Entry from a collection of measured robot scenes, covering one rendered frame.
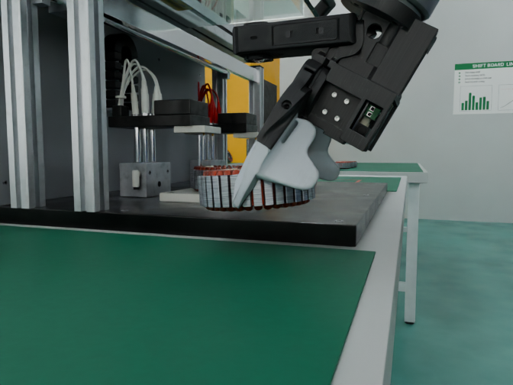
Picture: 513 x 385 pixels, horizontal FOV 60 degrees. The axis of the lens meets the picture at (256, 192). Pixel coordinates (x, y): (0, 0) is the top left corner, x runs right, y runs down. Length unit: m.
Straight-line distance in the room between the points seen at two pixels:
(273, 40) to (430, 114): 5.60
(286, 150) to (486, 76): 5.75
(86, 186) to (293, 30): 0.30
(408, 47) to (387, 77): 0.03
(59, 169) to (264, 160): 0.46
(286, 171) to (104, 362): 0.21
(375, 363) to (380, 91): 0.23
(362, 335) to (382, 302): 0.06
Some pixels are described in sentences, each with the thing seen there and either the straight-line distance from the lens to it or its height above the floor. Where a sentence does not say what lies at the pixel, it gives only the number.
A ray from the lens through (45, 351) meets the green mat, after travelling 0.24.
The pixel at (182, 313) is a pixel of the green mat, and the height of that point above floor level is 0.75.
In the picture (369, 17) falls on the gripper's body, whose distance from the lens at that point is 0.41.
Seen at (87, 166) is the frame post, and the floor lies 0.82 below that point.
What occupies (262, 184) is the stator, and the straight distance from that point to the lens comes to 0.38.
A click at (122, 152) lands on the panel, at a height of 0.84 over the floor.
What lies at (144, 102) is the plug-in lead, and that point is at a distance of 0.73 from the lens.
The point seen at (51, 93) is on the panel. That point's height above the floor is 0.93.
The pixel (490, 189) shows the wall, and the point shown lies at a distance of 6.05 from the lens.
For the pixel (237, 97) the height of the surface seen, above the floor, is 1.38.
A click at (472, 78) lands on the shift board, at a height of 1.72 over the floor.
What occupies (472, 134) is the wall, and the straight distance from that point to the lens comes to 6.00.
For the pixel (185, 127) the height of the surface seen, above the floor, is 0.88.
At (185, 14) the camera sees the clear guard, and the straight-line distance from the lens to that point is 0.77.
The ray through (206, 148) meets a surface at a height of 0.85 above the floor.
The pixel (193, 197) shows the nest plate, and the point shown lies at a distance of 0.63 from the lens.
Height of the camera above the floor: 0.84
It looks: 5 degrees down
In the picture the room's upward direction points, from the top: straight up
